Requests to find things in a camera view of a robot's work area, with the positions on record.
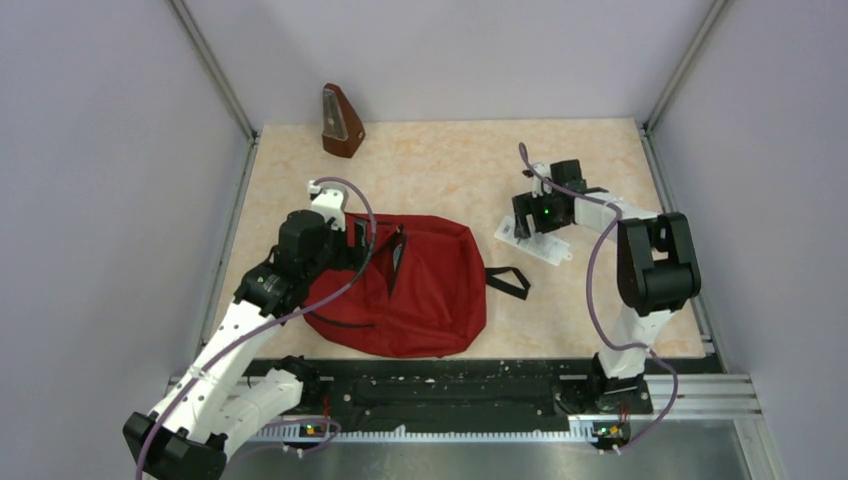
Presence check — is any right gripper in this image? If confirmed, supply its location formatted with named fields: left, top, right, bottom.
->
left=512, top=188, right=569, bottom=241

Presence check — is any red backpack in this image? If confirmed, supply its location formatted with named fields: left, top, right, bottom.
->
left=304, top=214, right=531, bottom=358

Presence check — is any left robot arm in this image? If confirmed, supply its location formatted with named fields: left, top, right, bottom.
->
left=123, top=207, right=378, bottom=479

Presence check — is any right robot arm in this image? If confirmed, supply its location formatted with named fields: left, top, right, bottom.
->
left=512, top=160, right=702, bottom=412

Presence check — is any brown wooden metronome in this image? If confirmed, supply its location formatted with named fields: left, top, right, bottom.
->
left=321, top=83, right=366, bottom=159

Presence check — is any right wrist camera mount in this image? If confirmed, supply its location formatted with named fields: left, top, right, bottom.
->
left=523, top=162, right=553, bottom=198

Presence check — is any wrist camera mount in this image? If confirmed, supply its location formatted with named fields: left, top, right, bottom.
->
left=523, top=162, right=553, bottom=198
left=307, top=180, right=349, bottom=232

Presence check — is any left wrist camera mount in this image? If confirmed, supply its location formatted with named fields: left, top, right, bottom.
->
left=307, top=180, right=349, bottom=232

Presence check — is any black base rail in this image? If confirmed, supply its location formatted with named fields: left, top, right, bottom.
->
left=245, top=354, right=654, bottom=439

